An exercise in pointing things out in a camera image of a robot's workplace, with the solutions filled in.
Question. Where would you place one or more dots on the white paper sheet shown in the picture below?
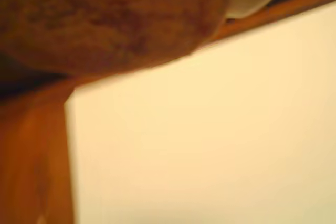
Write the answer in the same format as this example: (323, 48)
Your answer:
(197, 129)

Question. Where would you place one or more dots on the round chocolate chip mini cookie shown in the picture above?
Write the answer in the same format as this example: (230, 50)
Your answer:
(105, 19)

